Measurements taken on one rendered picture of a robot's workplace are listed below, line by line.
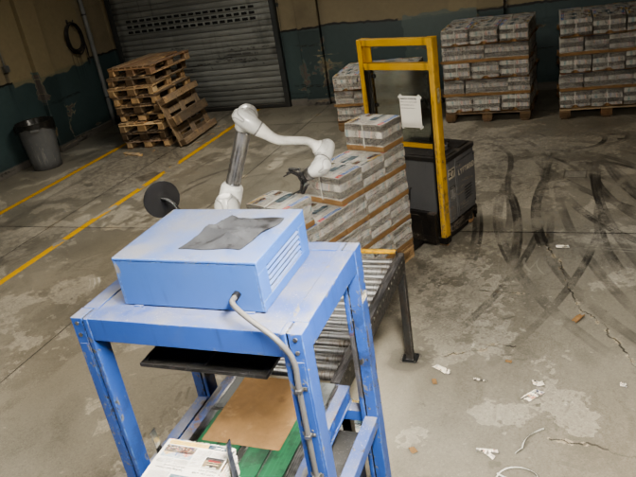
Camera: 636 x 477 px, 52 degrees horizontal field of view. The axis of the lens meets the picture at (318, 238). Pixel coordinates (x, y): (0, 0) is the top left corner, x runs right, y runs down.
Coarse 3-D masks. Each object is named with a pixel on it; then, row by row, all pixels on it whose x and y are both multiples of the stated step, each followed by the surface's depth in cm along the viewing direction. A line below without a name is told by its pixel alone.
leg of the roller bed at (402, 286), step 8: (400, 280) 424; (400, 288) 427; (400, 296) 430; (400, 304) 432; (408, 304) 433; (408, 312) 434; (408, 320) 436; (408, 328) 439; (408, 336) 442; (408, 344) 445; (408, 352) 448
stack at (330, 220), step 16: (368, 192) 519; (384, 192) 536; (320, 208) 502; (336, 208) 496; (352, 208) 506; (368, 208) 522; (320, 224) 479; (336, 224) 494; (352, 224) 509; (368, 224) 525; (384, 224) 542; (320, 240) 482; (352, 240) 512; (368, 240) 529; (384, 240) 547; (368, 256) 532; (384, 256) 551
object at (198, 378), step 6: (192, 372) 327; (198, 372) 326; (198, 378) 327; (204, 378) 325; (210, 378) 329; (198, 384) 330; (204, 384) 327; (210, 384) 329; (216, 384) 335; (198, 390) 332; (204, 390) 330; (210, 390) 330; (198, 396) 333; (204, 396) 332; (210, 396) 330
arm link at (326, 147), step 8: (264, 128) 412; (264, 136) 414; (272, 136) 415; (280, 136) 418; (288, 136) 422; (296, 136) 426; (304, 136) 429; (280, 144) 419; (288, 144) 422; (296, 144) 426; (304, 144) 429; (312, 144) 430; (320, 144) 430; (328, 144) 433; (312, 152) 435; (320, 152) 430; (328, 152) 430
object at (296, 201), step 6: (288, 198) 466; (294, 198) 464; (300, 198) 463; (306, 198) 462; (276, 204) 458; (282, 204) 455; (288, 204) 454; (294, 204) 453; (300, 204) 457; (306, 204) 462; (306, 210) 464; (306, 216) 465; (306, 222) 466
